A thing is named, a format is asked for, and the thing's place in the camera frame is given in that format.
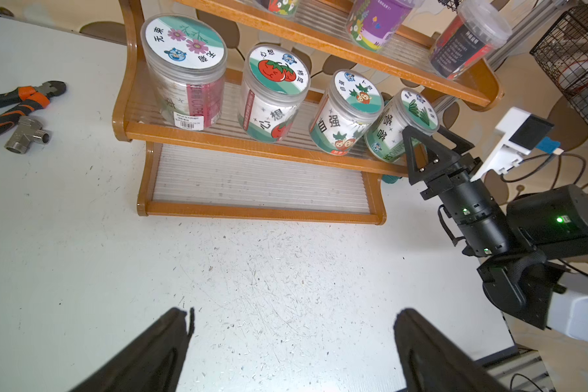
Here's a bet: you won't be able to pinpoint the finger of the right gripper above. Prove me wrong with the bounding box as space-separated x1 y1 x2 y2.
403 126 475 186

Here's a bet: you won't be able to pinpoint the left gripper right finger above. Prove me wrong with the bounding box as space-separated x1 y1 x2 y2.
394 308 506 392

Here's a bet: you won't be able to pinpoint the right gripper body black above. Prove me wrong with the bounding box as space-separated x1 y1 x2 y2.
421 158 517 257

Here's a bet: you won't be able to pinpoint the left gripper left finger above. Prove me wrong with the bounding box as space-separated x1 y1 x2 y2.
73 308 195 391

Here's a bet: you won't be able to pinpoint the grass label seed jar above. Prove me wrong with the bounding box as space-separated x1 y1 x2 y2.
364 88 440 163

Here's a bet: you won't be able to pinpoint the carrot label seed jar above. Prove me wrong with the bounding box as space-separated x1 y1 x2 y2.
310 69 384 156

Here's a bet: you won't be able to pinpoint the clear seed jar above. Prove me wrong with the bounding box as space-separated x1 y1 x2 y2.
256 0 300 18
346 0 424 52
429 0 512 80

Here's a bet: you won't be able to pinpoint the wooden two-tier shelf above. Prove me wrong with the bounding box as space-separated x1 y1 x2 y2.
111 0 505 226

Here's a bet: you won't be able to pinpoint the tomato label seed jar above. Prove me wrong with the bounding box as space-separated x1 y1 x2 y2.
238 44 310 144

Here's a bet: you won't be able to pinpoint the flower label seed jar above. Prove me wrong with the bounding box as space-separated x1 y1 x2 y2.
140 14 228 132

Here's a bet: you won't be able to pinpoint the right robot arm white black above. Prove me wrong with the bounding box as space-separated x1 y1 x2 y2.
403 127 588 342

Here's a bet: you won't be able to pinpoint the metal pipe tee fitting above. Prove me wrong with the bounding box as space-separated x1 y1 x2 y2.
4 116 51 155

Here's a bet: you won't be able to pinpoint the orange black pliers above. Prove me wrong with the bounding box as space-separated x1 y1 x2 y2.
0 81 67 135

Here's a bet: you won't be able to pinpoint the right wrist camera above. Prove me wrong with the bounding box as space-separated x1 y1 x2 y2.
470 107 563 181

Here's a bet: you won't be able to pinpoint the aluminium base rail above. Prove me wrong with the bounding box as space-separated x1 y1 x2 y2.
476 346 556 391

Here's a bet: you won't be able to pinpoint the right black wire basket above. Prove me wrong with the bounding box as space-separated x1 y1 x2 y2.
530 3 588 126

